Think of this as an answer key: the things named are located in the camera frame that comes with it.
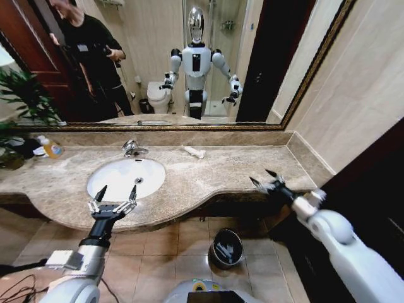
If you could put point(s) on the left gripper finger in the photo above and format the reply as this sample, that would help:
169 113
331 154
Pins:
96 202
130 202

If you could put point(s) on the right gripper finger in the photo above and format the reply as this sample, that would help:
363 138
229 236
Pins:
275 176
262 185

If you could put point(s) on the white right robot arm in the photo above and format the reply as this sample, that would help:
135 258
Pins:
347 252

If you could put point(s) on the metal sink drain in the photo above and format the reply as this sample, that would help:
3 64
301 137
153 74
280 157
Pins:
139 180

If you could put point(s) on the white oval sink basin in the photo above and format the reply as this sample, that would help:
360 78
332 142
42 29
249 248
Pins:
126 172

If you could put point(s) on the chrome sink faucet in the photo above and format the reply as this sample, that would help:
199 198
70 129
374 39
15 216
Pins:
127 147

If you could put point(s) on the round metal trash bin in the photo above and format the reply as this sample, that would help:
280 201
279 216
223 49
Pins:
227 249

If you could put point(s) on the crumpled white trash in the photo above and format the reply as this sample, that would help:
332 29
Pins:
195 152

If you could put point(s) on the small black bin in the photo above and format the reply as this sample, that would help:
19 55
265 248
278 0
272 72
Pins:
146 106

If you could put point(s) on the orange hand soap bottle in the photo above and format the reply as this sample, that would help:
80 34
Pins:
53 151

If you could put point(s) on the white robot front shell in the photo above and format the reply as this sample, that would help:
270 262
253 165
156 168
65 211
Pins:
176 295

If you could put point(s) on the white toilet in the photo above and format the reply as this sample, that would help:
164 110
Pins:
159 94

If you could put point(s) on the green leafy plant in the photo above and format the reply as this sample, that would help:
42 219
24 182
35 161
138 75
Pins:
28 94

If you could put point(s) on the person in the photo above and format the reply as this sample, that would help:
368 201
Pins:
91 41

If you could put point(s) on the reddish brown wooden door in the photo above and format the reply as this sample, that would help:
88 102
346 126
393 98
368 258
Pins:
38 47

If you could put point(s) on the gold framed wall mirror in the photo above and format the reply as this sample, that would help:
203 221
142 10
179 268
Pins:
151 47

